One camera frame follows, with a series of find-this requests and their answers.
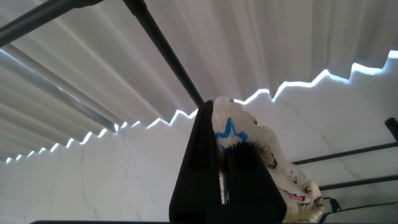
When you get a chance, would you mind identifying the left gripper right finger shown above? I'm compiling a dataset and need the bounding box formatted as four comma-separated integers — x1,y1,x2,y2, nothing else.
223,142,288,222

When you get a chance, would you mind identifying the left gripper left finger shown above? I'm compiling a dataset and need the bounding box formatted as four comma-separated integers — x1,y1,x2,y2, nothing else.
169,100,224,224

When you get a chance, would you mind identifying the cream printed garment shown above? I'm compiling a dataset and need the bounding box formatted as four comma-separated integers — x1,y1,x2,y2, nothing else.
211,96,325,223

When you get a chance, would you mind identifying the black clothes rack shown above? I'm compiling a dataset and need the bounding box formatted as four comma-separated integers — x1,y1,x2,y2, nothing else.
0,0,398,216

